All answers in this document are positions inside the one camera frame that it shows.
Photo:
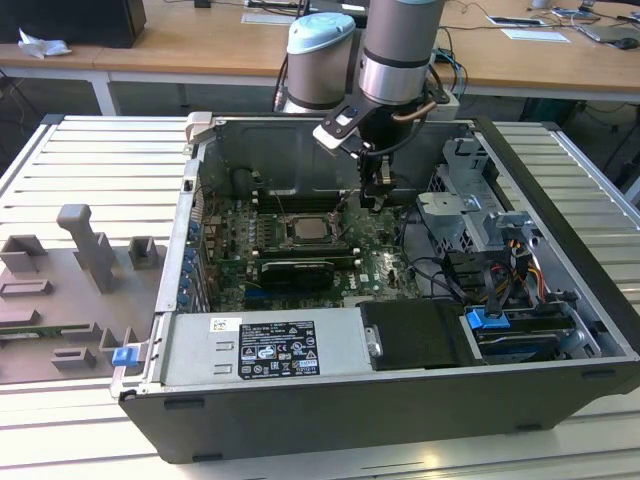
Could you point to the metal drive cage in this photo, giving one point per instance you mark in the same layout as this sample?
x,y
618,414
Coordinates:
x,y
450,220

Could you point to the crumpled white paper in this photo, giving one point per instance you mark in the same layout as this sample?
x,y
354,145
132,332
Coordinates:
x,y
42,46

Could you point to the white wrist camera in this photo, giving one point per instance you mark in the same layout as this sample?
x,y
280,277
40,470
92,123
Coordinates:
x,y
330,137

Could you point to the black computer mouse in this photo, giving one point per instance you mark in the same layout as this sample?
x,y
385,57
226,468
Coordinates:
x,y
626,44

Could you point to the black open PC case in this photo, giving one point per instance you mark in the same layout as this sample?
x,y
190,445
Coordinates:
x,y
300,420

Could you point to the CPU socket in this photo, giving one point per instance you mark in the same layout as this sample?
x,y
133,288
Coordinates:
x,y
287,239

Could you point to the silver CPU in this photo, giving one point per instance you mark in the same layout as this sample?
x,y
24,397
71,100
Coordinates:
x,y
308,230

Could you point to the black computer box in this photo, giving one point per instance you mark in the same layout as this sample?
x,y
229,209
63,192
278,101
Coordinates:
x,y
75,20

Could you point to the silver power supply unit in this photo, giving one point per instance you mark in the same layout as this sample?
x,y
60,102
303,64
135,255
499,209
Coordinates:
x,y
190,350

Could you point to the green motherboard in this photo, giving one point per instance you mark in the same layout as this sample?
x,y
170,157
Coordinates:
x,y
380,265

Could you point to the black graphics card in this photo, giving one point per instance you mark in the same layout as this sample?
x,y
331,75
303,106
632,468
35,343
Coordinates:
x,y
295,275

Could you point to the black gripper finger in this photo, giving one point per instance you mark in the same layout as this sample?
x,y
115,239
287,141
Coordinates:
x,y
386,172
369,172

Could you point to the black plastic air shroud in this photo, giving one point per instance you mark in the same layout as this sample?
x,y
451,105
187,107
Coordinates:
x,y
415,335

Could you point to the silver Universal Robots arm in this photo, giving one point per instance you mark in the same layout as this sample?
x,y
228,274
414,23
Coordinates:
x,y
395,50

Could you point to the white paper sheet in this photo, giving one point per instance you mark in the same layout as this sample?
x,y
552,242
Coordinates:
x,y
535,35

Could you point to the green RAM stick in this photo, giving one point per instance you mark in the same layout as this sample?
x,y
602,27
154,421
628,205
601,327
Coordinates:
x,y
30,331

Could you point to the grey parts rack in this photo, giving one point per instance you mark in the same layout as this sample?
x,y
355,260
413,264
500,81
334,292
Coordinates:
x,y
50,300

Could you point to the white power adapter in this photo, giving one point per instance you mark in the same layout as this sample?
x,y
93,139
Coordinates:
x,y
447,102

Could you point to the metal locking lever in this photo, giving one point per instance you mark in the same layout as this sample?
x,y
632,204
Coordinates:
x,y
343,202
283,207

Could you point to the grey laptop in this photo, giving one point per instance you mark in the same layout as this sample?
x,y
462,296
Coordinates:
x,y
610,32

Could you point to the blue case latch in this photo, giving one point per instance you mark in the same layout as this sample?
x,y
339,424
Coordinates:
x,y
124,357

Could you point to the wooden desk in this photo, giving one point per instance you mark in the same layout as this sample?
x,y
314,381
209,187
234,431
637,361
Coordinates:
x,y
200,50

